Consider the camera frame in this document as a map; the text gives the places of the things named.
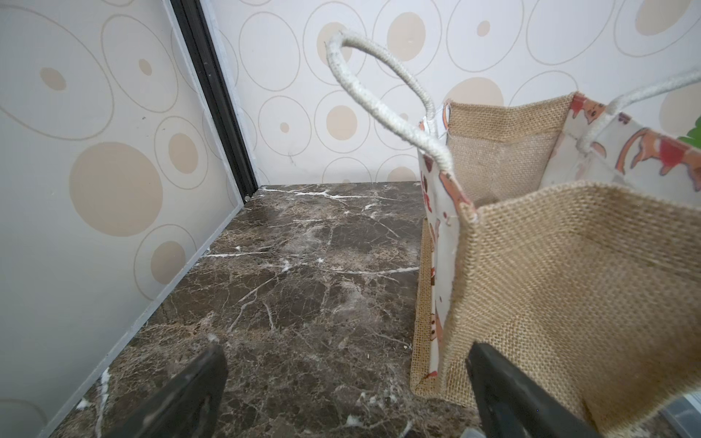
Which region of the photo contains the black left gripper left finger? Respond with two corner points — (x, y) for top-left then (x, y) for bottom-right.
(108, 344), (228, 437)

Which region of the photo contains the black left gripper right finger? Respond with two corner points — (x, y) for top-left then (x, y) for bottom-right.
(466, 342), (599, 438)

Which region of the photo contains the black corner frame post left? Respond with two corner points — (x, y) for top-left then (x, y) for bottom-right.
(171, 0), (258, 201)

